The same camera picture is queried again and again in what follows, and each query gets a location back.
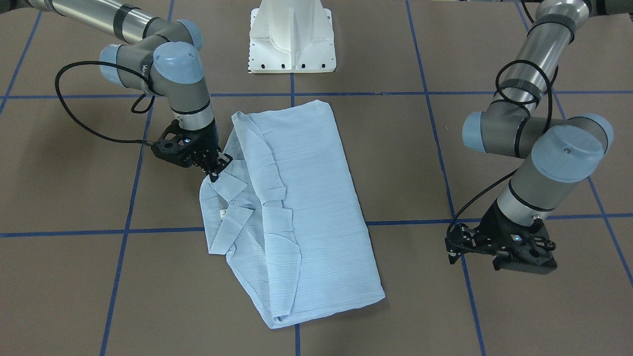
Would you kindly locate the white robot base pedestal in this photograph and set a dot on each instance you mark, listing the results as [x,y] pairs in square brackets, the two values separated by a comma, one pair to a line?
[291,37]

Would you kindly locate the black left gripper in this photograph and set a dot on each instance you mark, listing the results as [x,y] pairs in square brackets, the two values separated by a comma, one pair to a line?
[490,221]

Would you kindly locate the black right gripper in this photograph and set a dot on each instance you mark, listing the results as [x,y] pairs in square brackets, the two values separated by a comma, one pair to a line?
[206,143]

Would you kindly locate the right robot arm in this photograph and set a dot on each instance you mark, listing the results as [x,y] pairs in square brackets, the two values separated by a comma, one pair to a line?
[159,58]

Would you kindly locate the light blue button shirt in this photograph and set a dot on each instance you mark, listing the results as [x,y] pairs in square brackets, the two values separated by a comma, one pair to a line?
[286,216]

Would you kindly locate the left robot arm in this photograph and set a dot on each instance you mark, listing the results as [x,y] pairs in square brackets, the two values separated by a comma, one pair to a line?
[557,154]

